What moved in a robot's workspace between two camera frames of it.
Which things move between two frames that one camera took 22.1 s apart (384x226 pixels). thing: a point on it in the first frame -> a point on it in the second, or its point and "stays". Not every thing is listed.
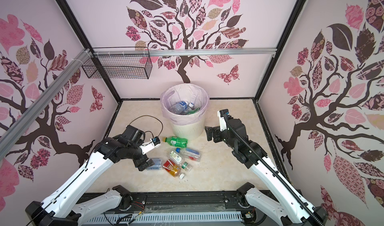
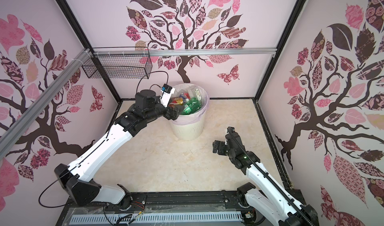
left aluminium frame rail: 8,137 stays
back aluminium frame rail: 184,51 stays
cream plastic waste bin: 190,132 stays
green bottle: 176,141 -> 192,106
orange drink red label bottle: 173,169 -> 176,100
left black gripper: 149,163 -> 169,115
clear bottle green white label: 178,159 -> 198,94
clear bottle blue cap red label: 190,154 -> 186,96
